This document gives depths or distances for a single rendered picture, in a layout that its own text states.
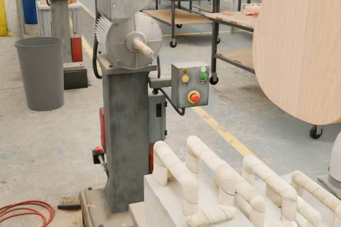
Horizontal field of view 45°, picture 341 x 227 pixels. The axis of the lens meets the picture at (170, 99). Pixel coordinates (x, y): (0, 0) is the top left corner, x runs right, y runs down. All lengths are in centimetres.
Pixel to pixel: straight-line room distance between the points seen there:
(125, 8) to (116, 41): 34
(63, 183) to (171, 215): 235
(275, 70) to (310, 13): 18
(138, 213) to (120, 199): 107
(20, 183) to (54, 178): 24
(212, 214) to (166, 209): 11
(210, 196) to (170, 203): 9
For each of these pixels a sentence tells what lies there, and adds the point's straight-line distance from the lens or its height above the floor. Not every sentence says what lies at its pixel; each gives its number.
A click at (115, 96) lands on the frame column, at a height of 96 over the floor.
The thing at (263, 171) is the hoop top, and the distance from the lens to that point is 101.
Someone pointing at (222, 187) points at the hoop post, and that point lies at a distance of 84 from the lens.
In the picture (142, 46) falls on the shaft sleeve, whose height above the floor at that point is 126.
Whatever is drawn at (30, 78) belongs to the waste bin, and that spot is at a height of 37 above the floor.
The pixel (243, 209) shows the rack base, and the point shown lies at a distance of 106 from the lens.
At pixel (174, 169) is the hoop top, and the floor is 120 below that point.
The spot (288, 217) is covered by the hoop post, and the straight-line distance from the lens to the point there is 97.
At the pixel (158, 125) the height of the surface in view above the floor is 76.
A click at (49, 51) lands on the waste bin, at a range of 440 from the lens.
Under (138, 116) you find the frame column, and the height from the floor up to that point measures 84.
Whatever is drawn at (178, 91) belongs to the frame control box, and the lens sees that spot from 190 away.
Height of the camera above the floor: 162
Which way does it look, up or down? 20 degrees down
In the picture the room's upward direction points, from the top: straight up
